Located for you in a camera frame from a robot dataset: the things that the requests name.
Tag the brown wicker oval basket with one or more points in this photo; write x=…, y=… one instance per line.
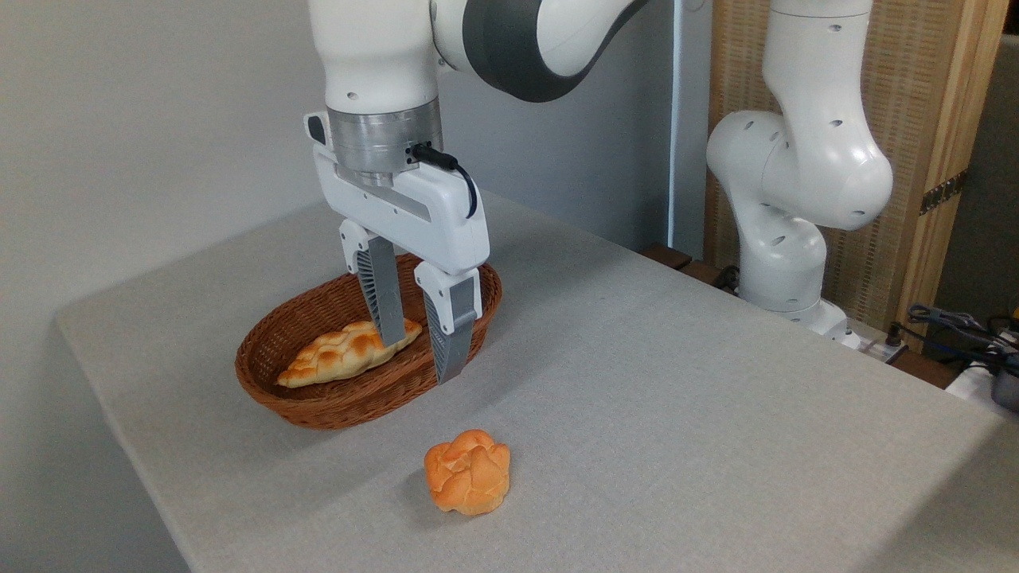
x=318, y=402

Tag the dark wooden base board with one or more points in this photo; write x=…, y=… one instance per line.
x=677, y=259

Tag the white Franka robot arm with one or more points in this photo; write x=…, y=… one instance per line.
x=804, y=159

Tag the wooden woven folding screen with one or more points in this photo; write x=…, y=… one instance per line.
x=915, y=95

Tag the round knotted bread roll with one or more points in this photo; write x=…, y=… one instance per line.
x=468, y=473

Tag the long braided bread loaf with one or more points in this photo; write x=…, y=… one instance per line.
x=338, y=356

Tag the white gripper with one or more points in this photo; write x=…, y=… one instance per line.
x=414, y=211

